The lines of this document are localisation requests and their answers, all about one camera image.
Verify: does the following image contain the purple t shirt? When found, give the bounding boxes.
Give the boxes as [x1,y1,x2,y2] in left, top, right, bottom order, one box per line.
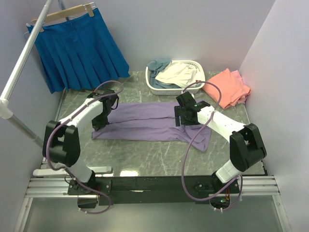
[92,102,202,143]

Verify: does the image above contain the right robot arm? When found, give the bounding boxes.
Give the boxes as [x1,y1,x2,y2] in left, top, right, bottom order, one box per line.
[174,92,267,184]

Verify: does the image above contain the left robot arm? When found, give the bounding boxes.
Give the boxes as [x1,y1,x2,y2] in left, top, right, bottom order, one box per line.
[42,89,119,188]

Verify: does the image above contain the grey blue t shirt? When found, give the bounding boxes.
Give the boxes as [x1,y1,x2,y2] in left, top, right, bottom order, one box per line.
[147,58,171,89]

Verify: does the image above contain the blue pleated skirt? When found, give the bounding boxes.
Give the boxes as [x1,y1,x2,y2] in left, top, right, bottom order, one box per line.
[35,8,130,93]

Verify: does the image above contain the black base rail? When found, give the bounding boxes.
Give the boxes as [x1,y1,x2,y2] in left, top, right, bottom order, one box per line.
[67,175,241,206]

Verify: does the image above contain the folded orange t shirt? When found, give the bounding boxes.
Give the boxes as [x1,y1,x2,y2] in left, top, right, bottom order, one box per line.
[208,69,236,109]

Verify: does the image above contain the wooden clothes hanger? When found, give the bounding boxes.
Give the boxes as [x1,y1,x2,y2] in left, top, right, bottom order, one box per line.
[44,2,96,23]

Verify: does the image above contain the white plastic laundry basket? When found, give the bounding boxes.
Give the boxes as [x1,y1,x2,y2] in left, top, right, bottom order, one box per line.
[145,58,206,96]

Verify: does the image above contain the folded pink t shirt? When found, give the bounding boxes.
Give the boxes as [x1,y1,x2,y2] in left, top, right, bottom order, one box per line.
[232,70,252,105]

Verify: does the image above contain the aluminium frame rail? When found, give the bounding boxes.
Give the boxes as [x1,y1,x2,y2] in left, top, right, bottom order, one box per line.
[25,176,280,198]

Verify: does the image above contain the white t shirt in basket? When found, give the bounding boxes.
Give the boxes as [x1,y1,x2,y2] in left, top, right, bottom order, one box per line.
[155,61,204,88]

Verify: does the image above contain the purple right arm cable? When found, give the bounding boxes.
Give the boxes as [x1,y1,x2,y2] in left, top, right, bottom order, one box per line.
[181,81,243,212]

